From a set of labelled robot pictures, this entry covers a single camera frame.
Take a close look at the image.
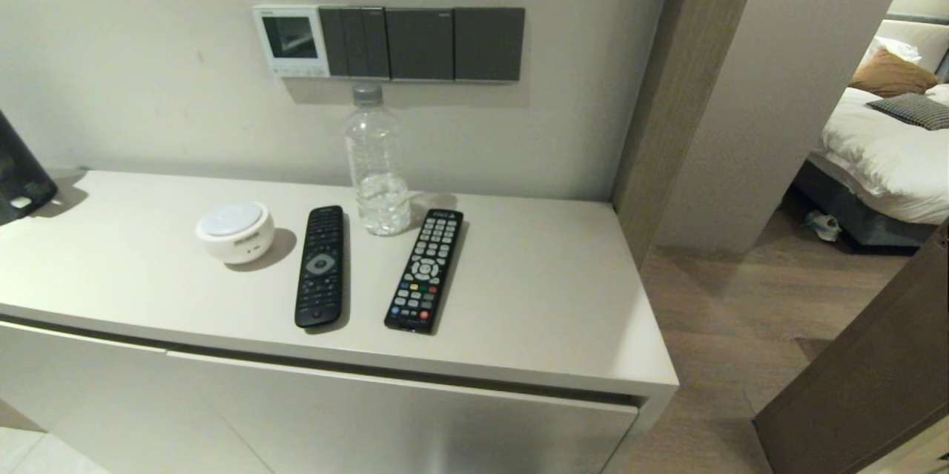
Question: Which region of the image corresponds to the white wall thermostat panel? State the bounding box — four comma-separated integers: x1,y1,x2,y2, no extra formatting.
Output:
252,4,331,79

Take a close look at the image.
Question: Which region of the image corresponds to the black remote with coloured buttons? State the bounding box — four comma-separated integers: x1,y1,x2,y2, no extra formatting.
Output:
383,208,464,335

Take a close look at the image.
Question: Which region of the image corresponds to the plain black remote control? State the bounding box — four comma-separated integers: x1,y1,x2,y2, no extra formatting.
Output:
294,205,345,329

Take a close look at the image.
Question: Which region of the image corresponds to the beige sideboard cabinet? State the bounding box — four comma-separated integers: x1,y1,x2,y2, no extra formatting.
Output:
0,168,680,474

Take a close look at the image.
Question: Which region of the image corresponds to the clear plastic water bottle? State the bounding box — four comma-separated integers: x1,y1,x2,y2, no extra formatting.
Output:
344,82,412,237

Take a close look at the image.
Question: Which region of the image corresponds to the right white drawer front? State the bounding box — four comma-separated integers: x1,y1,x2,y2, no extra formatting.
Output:
165,350,640,474

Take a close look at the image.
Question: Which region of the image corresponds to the white round smart speaker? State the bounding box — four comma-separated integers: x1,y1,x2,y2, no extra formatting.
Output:
195,200,275,265

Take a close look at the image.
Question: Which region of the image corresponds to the white and teal sneaker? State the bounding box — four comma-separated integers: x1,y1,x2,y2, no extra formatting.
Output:
806,209,843,243

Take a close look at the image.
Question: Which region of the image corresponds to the dark grey bed base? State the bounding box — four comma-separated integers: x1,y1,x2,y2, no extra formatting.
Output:
790,155,949,252

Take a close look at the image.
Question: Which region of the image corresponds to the bed with white duvet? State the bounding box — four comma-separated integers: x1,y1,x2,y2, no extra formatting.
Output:
819,85,949,226

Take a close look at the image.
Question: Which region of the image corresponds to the beige cabinet door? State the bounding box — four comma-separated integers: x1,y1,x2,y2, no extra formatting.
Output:
0,320,274,474

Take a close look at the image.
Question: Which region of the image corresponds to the brown wooden door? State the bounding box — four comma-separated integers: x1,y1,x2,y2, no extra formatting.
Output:
753,218,949,474

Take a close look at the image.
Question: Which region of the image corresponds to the brown pillow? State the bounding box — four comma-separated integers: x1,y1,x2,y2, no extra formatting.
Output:
849,49,941,98

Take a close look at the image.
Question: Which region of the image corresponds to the white pillow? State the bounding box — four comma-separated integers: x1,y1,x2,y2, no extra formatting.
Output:
860,35,924,70

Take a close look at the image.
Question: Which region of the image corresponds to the checkered grey pillow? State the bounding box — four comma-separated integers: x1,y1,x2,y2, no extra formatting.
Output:
866,93,949,131

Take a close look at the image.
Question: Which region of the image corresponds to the padded bed headboard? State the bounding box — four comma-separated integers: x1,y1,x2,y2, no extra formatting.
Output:
875,11,949,76

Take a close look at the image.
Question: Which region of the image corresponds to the grey single-rocker wall switch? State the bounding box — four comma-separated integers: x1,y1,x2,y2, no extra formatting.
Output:
453,7,526,83
386,7,455,82

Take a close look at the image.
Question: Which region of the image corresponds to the grey multi-rocker wall switch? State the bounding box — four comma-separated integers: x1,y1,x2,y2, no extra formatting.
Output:
319,7,391,80

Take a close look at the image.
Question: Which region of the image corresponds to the wooden door frame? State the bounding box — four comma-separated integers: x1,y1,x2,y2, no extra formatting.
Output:
612,0,770,267

